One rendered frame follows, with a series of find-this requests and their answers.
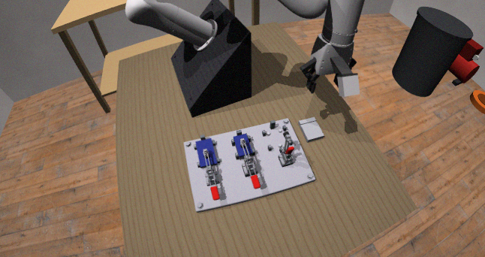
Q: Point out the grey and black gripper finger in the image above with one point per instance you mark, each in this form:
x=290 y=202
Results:
x=352 y=64
x=311 y=82

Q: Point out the blue rectangular block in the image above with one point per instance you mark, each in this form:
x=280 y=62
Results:
x=206 y=144
x=238 y=147

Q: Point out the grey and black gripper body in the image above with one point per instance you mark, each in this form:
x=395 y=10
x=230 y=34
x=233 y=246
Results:
x=324 y=49

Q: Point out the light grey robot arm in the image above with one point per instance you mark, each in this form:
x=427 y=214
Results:
x=340 y=25

